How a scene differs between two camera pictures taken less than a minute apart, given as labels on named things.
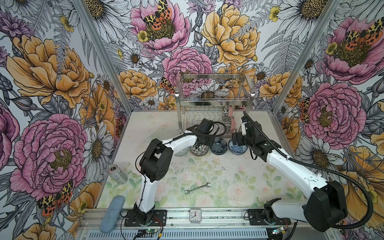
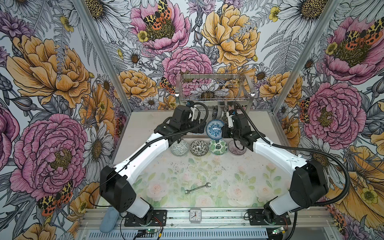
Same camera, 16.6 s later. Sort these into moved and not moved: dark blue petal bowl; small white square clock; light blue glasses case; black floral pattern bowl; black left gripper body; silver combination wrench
Moved: dark blue petal bowl; black left gripper body
Not moved: small white square clock; black floral pattern bowl; silver combination wrench; light blue glasses case
